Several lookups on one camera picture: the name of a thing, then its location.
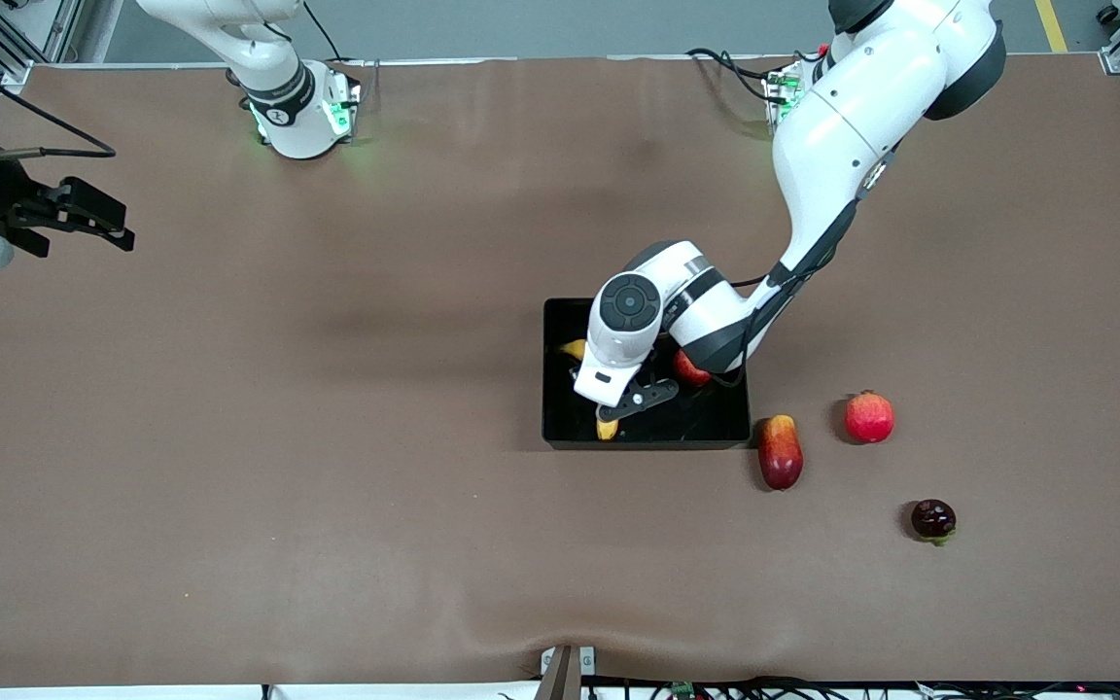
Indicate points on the yellow banana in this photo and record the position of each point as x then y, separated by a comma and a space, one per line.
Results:
575, 350

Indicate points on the red yellow apple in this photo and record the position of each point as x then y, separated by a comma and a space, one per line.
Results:
688, 369

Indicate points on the black plastic box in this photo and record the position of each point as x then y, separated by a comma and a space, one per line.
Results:
706, 418

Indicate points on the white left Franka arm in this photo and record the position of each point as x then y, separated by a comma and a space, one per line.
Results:
842, 136

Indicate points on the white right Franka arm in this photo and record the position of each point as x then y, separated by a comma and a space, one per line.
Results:
293, 117

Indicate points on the brown table cover sheet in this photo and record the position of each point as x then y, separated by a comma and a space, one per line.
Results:
560, 243

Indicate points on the red yellow mango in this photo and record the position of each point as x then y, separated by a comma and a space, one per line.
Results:
780, 452

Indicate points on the red pomegranate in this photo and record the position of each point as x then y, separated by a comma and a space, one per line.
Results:
869, 418

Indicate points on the dark purple mangosteen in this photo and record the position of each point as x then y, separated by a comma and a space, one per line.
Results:
931, 518

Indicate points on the camera mount post bracket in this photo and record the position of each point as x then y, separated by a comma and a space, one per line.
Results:
565, 673

